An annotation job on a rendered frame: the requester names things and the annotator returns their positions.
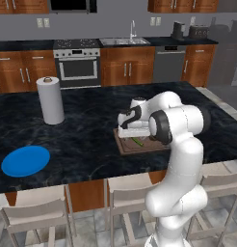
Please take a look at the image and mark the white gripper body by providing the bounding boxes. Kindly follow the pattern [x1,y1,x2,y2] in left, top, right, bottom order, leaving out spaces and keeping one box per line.
[118,126,151,139]

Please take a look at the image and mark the green asparagus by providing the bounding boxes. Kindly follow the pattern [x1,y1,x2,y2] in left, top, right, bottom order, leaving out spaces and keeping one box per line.
[131,137,145,148]

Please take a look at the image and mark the brown wooden tray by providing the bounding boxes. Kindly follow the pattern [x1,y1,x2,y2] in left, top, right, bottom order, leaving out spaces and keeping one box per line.
[113,127,171,156]

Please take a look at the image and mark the blue plate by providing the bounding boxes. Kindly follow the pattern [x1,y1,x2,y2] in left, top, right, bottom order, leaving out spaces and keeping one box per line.
[1,145,51,178]

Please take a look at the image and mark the wooden base cupboards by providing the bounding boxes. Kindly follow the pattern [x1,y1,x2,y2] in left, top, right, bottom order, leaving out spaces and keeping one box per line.
[0,49,58,95]
[180,43,218,88]
[99,45,156,88]

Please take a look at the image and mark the beige stool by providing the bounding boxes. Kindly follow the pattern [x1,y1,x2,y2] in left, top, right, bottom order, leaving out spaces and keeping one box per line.
[186,160,237,247]
[103,172,163,247]
[0,183,78,247]

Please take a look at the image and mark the grey dishwasher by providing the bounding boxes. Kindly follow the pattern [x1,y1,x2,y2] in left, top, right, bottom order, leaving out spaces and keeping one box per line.
[152,44,188,84]

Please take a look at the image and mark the white paper towel roll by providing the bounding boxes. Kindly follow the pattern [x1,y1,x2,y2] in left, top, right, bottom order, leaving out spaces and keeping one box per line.
[36,75,66,125]

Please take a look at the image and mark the steel oven with hob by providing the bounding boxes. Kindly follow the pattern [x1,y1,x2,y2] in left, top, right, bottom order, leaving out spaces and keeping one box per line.
[52,38,102,90]

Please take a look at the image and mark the steel sink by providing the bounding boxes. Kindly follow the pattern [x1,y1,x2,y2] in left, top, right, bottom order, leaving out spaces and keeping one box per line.
[98,37,151,46]

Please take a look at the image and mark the steel tap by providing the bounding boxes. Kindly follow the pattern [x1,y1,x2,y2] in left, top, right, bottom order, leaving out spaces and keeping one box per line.
[129,19,138,41]

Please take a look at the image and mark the grey toaster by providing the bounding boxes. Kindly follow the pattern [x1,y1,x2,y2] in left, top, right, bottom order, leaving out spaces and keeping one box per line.
[188,24,210,40]

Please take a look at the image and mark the grey fridge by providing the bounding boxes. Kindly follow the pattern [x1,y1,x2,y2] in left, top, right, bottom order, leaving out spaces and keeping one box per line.
[206,16,237,88]

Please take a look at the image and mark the black microwave oven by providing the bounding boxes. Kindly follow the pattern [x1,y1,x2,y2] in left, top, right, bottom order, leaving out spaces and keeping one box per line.
[47,0,98,14]

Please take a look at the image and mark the wooden wall cupboards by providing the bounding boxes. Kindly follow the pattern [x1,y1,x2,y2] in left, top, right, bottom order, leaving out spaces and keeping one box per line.
[0,0,50,15]
[146,0,220,14]

